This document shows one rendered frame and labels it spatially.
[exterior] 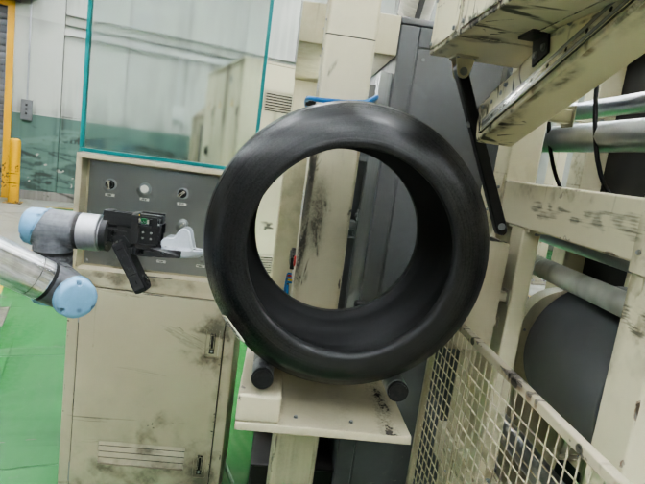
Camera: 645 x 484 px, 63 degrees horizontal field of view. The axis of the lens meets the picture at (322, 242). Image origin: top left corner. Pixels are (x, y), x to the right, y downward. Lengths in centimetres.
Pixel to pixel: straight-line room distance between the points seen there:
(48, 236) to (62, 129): 890
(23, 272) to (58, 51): 915
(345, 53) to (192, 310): 95
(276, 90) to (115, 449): 324
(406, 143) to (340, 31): 49
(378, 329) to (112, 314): 93
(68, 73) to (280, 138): 924
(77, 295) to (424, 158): 68
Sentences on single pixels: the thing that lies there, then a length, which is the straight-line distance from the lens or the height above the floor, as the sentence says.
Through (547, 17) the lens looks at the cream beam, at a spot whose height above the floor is 164.
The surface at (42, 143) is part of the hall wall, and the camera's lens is 1007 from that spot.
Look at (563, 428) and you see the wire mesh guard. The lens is 93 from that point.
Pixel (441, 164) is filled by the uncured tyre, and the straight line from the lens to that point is 102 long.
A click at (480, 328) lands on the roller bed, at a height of 96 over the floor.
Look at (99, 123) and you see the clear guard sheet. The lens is 183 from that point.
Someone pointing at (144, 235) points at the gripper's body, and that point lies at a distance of 112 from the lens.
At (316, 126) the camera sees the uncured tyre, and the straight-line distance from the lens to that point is 98.
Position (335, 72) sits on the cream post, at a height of 156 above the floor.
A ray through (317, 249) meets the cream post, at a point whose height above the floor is 111.
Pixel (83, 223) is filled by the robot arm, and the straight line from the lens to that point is 114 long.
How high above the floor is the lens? 135
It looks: 9 degrees down
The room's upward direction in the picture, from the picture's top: 8 degrees clockwise
